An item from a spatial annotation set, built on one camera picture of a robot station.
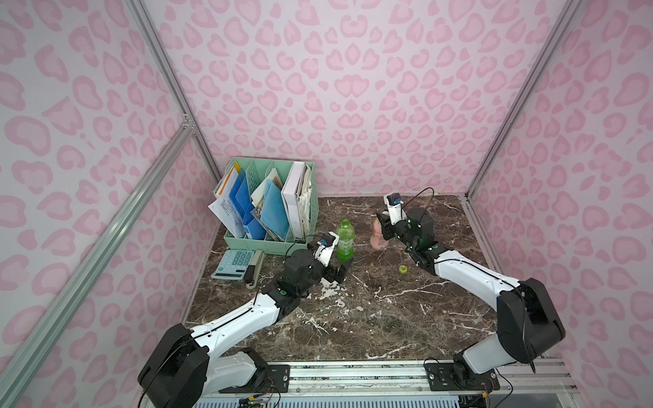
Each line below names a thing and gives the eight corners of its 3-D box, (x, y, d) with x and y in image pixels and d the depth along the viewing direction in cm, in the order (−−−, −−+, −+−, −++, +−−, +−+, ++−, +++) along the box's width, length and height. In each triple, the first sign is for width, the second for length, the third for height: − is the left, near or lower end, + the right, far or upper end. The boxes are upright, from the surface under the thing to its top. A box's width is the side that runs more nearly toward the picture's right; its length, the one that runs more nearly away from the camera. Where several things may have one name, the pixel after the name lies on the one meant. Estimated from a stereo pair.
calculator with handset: (213, 288, 94) (208, 283, 90) (224, 252, 104) (220, 246, 100) (256, 288, 94) (253, 283, 90) (264, 252, 104) (261, 246, 100)
